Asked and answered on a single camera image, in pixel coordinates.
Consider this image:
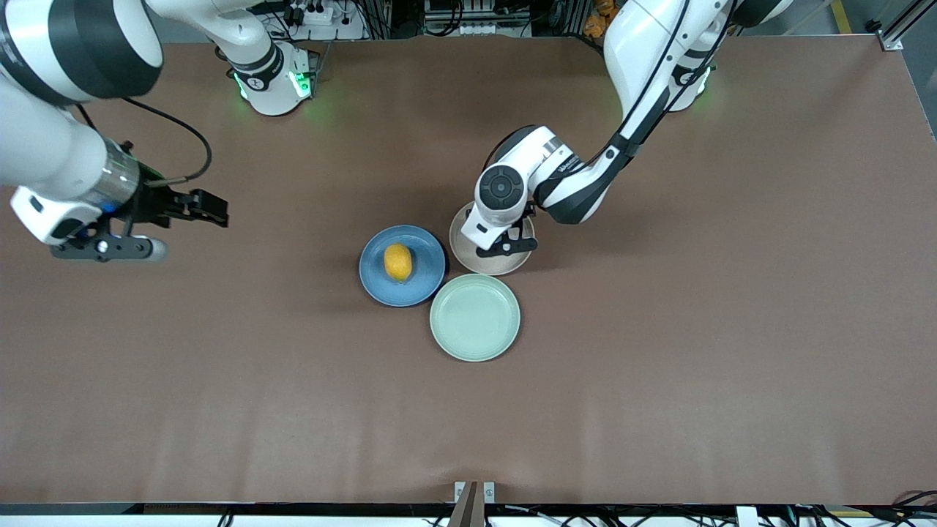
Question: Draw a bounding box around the metal table edge bracket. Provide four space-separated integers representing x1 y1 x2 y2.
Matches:
454 481 496 527

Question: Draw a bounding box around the aluminium corner post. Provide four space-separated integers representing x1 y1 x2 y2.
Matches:
866 0 937 52

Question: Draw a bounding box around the white power strip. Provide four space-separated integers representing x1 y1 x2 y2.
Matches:
283 2 336 26

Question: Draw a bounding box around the beige plate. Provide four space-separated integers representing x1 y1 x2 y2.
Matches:
449 201 536 277

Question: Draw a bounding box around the blue plate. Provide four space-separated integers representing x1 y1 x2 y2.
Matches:
359 225 447 307

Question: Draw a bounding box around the black cable bundle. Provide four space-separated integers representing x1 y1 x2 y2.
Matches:
889 489 937 523

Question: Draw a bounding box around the bag of oranges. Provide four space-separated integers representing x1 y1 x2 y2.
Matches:
583 0 620 41

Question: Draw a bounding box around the white electronics box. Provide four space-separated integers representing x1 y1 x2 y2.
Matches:
423 0 529 37

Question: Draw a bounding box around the yellow lemon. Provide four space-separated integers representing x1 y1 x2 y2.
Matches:
384 244 414 284

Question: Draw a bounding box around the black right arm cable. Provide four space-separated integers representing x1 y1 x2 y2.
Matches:
121 97 214 185

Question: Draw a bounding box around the light green plate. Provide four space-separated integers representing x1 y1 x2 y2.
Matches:
430 274 521 362

